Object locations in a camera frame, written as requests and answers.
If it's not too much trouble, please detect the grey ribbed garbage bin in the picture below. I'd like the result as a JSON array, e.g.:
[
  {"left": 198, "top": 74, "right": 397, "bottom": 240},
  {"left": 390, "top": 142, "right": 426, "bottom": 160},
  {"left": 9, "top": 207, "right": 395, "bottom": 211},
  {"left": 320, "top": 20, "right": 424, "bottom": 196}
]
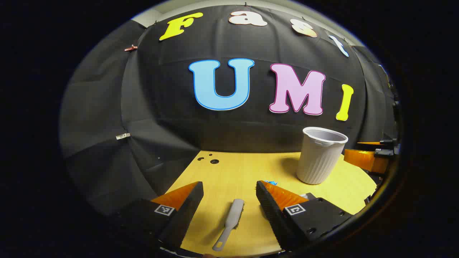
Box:
[{"left": 296, "top": 126, "right": 349, "bottom": 185}]

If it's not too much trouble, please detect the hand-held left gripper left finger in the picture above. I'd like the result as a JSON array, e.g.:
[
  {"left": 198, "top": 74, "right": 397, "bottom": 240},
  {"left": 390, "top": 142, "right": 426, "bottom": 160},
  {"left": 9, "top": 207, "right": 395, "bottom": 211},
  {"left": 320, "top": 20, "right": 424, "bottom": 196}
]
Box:
[{"left": 108, "top": 181, "right": 204, "bottom": 251}]

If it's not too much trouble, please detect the wooden desktop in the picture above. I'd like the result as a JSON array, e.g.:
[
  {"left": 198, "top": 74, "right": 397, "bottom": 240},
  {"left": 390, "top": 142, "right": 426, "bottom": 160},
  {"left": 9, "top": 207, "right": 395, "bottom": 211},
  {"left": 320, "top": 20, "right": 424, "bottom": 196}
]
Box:
[{"left": 163, "top": 150, "right": 377, "bottom": 257}]

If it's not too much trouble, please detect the small grey broom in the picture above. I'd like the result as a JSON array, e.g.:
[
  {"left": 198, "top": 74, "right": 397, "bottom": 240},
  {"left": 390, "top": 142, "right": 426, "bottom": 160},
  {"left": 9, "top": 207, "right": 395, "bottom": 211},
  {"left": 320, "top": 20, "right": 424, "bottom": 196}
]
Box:
[{"left": 212, "top": 199, "right": 245, "bottom": 251}]

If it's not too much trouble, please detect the black backdrop cloth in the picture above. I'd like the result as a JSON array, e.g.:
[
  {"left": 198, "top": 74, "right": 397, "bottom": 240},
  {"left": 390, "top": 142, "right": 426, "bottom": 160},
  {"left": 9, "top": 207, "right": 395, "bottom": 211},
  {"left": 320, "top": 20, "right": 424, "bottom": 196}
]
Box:
[{"left": 59, "top": 4, "right": 400, "bottom": 215}]

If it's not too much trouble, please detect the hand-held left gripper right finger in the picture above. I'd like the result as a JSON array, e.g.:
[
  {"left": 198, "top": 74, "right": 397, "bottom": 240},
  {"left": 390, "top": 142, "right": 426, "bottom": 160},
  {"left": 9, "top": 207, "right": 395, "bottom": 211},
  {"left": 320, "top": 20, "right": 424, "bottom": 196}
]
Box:
[{"left": 256, "top": 180, "right": 355, "bottom": 251}]

